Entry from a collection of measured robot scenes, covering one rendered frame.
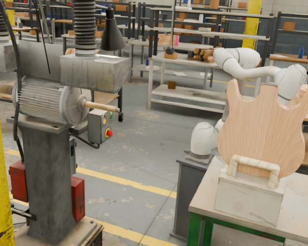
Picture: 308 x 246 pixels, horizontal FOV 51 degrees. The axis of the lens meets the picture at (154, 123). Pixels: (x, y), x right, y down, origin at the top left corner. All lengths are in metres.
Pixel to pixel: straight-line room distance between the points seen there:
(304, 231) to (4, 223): 1.16
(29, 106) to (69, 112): 0.25
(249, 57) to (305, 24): 10.26
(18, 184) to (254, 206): 1.44
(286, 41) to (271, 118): 11.17
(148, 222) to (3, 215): 2.04
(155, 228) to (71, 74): 1.67
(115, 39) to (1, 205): 1.02
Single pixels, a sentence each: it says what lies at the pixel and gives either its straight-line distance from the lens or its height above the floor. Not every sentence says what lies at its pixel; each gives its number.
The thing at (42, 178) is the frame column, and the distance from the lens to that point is 2.10.
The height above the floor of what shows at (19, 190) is 0.63.
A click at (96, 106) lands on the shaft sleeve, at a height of 1.26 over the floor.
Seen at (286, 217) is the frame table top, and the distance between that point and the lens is 1.63.
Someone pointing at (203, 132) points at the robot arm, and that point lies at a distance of 2.36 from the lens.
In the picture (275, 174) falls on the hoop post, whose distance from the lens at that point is 1.43.
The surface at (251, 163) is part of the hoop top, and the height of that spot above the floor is 1.20.
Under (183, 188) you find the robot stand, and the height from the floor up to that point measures 0.47.
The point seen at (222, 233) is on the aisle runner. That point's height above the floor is 0.00.
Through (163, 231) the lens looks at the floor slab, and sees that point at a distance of 2.86.
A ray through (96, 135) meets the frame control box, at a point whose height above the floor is 0.98.
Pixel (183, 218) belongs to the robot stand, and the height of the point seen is 0.20.
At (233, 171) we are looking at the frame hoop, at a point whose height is 1.14.
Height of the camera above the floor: 1.82
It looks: 21 degrees down
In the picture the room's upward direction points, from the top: 3 degrees clockwise
